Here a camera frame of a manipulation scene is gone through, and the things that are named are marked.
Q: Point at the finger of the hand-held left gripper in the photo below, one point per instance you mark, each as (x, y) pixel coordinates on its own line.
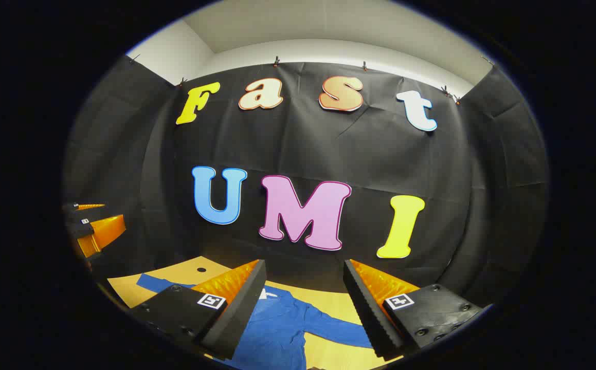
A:
(107, 230)
(89, 206)

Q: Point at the black backdrop cloth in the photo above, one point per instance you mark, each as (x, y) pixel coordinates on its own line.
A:
(328, 149)

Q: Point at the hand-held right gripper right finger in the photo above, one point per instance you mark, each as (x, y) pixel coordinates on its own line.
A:
(369, 318)

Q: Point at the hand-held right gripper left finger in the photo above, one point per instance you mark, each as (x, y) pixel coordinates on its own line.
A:
(241, 313)

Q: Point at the blue shirt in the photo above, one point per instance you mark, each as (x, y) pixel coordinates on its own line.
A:
(282, 329)

